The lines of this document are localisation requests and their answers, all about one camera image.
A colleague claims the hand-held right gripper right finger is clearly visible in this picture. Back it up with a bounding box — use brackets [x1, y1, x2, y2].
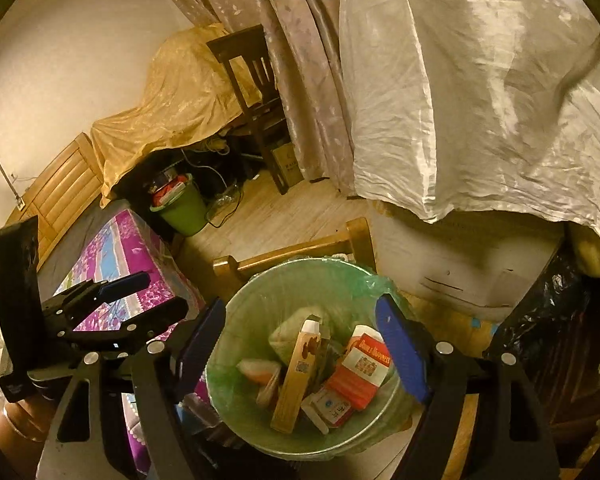
[375, 294, 563, 480]

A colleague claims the trash bin with green bag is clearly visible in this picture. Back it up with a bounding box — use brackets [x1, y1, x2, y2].
[205, 255, 426, 461]

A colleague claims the red and white box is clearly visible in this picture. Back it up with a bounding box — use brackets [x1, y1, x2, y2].
[325, 325, 396, 411]

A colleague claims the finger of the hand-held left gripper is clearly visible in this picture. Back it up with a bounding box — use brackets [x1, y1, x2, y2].
[42, 272, 151, 333]
[55, 297, 190, 361]

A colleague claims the long gold cardboard box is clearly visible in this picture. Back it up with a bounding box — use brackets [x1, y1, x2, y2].
[270, 316, 323, 435]

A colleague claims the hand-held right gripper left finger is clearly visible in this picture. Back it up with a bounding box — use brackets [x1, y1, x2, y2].
[36, 297, 228, 480]

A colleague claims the white printed card box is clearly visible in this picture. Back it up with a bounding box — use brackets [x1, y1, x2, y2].
[300, 387, 356, 436]

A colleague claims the large white cardboard box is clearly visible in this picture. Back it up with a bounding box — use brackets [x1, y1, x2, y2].
[375, 205, 566, 323]

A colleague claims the pink and white packet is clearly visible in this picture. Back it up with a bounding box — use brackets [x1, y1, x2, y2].
[237, 357, 283, 386]

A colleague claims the light wooden stool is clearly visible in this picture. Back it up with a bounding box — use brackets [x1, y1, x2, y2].
[212, 217, 376, 301]

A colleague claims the purple patterned blanket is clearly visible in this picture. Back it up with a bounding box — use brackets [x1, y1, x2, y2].
[52, 210, 206, 476]

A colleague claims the green plastic bucket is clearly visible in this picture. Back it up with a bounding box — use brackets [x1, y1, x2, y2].
[149, 172, 208, 237]

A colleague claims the beige patterned curtain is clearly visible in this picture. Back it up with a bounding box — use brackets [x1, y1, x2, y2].
[145, 0, 356, 193]

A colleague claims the red packet in bucket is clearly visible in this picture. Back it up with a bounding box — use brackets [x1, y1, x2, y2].
[152, 175, 191, 206]

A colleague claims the dark grey mattress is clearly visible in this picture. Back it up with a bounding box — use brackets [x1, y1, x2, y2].
[37, 197, 131, 281]

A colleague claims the black plastic bag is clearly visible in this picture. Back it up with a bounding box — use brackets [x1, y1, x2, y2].
[485, 245, 600, 431]

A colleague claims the small brown cardboard box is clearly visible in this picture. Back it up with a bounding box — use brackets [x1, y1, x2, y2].
[271, 142, 306, 188]

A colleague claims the orange cloth covered furniture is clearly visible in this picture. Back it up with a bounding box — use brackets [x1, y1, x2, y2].
[90, 22, 263, 208]

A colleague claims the white plastic covered object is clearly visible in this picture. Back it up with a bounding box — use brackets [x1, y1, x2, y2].
[337, 0, 600, 333]

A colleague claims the dark wooden chair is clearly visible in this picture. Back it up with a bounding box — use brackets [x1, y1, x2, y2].
[206, 24, 291, 196]

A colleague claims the wooden headboard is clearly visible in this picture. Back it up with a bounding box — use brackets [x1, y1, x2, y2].
[5, 132, 103, 273]

